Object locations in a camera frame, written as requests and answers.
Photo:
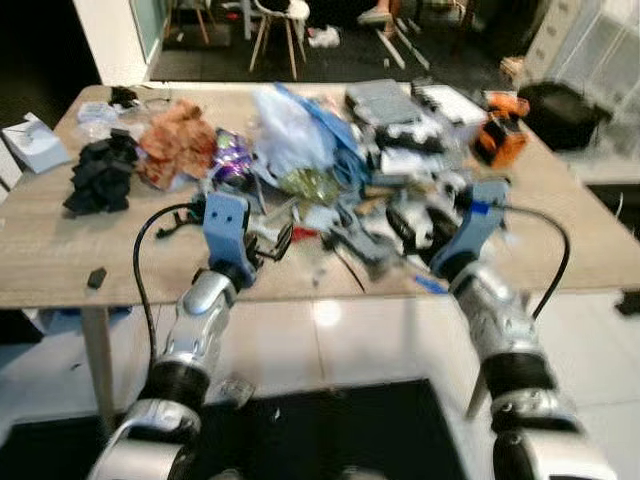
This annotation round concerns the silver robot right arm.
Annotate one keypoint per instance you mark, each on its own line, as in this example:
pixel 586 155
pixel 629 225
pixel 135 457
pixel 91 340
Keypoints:
pixel 500 320

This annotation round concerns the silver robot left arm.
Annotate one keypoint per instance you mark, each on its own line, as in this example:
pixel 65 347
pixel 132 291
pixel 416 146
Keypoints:
pixel 195 320

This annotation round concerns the white crumpled floor rubbish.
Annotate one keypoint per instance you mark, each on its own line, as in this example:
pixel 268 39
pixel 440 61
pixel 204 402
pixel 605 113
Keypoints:
pixel 324 38

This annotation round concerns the small red scrap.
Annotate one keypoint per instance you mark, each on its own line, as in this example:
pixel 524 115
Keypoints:
pixel 305 234

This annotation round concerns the grey crumpled wrapper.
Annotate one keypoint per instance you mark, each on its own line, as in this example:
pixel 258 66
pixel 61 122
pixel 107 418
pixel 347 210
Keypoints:
pixel 362 248

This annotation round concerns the green yellow wrapper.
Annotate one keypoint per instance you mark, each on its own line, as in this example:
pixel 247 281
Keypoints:
pixel 310 184

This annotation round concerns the blue plastic bag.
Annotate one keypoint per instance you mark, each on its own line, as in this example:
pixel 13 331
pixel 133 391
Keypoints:
pixel 350 160

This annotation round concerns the shiny purple wrapper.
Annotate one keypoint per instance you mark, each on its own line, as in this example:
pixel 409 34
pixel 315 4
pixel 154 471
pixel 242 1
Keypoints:
pixel 232 158

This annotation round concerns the orange black tool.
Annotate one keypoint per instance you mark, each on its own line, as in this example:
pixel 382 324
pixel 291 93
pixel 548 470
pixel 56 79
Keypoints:
pixel 500 140

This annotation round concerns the white plastic bag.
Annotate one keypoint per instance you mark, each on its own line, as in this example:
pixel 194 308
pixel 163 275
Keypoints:
pixel 285 130

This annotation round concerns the white flat device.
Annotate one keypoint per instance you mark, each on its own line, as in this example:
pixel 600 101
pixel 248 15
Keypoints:
pixel 450 103

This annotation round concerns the grey flat device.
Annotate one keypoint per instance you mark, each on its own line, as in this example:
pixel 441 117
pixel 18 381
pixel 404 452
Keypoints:
pixel 383 100

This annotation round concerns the small crumpled foil scrap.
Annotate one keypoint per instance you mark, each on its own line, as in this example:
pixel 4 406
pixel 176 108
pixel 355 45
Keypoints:
pixel 240 392

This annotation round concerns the black bag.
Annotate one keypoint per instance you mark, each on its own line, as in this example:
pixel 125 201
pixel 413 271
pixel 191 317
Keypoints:
pixel 560 115

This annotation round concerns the small black block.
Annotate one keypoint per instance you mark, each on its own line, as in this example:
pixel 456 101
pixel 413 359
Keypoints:
pixel 97 278

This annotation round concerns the crumpled black cloth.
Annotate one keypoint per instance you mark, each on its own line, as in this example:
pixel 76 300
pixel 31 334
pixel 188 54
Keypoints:
pixel 100 175

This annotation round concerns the black floor mat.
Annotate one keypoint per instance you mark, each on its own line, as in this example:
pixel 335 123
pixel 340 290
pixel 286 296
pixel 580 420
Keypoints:
pixel 330 430

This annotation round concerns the light wooden table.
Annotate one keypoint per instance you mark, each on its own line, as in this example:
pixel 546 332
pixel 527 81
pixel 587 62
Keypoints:
pixel 60 240

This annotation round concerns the small black tangled item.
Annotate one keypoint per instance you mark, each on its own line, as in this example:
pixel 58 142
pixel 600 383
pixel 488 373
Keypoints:
pixel 124 97

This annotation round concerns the clear plastic bag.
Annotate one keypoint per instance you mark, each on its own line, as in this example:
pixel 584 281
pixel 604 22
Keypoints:
pixel 98 118

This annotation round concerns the grey robot left foot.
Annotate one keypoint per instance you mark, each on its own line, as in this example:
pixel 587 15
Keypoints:
pixel 227 475

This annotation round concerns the grey robot foot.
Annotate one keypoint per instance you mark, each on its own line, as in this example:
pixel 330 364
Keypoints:
pixel 227 475
pixel 363 474

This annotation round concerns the white chair wooden legs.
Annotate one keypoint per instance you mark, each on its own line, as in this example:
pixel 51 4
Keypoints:
pixel 283 12

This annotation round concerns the white slatted cabinet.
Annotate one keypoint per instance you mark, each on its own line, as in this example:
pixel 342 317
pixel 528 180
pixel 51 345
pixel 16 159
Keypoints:
pixel 590 50

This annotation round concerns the grey robot right foot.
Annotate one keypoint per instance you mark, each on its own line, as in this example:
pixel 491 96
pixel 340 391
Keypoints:
pixel 363 474

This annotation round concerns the white paper box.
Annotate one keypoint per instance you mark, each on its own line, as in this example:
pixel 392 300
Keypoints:
pixel 35 145

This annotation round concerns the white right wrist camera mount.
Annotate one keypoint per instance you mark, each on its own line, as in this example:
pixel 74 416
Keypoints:
pixel 475 225

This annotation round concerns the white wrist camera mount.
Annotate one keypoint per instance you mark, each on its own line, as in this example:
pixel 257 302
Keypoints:
pixel 475 225
pixel 225 225

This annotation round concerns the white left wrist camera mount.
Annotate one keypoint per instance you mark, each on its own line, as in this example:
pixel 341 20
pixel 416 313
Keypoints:
pixel 225 225

